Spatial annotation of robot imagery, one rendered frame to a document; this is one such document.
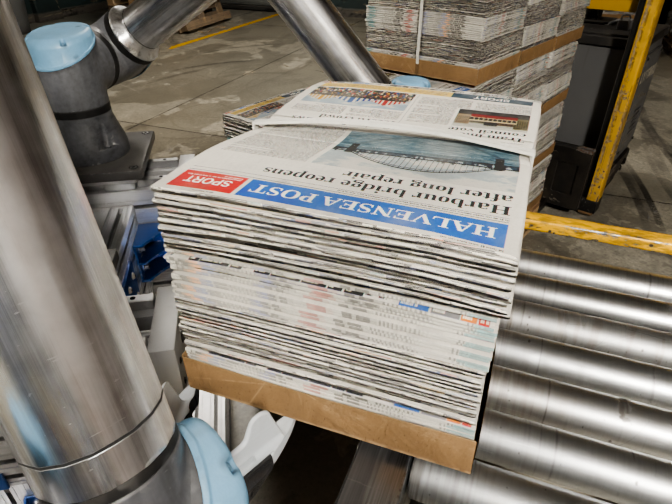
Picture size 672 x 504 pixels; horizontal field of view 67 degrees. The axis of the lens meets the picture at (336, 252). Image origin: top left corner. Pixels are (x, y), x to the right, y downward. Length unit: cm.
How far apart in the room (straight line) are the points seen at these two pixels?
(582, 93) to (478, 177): 232
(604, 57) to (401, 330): 238
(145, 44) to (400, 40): 75
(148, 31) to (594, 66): 207
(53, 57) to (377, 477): 86
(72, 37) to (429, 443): 87
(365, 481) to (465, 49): 121
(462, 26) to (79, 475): 136
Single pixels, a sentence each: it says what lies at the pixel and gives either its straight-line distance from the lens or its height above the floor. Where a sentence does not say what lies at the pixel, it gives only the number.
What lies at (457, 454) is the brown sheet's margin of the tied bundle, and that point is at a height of 83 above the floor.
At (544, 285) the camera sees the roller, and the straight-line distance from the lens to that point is 74.
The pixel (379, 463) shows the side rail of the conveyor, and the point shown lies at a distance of 49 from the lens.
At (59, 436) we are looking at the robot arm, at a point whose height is 101.
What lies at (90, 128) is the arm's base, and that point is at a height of 88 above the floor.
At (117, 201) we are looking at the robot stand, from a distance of 111.
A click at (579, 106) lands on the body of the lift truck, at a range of 276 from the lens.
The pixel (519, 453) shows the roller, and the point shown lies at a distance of 54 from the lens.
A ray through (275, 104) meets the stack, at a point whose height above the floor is 83.
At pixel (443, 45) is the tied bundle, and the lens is 152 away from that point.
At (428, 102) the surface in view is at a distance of 63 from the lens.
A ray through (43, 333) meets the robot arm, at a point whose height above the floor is 106.
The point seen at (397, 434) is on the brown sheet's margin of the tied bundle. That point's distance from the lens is 47.
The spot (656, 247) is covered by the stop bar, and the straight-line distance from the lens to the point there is 87.
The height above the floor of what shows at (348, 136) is 102.
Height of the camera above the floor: 121
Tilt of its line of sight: 33 degrees down
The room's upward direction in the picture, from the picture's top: straight up
